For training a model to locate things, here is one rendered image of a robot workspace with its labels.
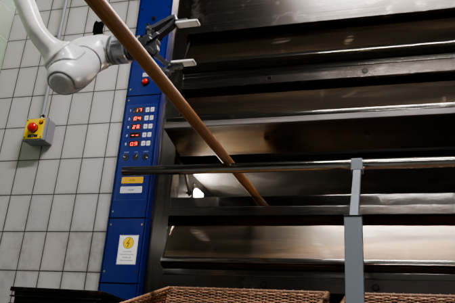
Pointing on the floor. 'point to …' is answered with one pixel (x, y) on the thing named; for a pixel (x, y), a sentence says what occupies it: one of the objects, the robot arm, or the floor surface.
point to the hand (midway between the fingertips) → (193, 42)
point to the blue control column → (117, 274)
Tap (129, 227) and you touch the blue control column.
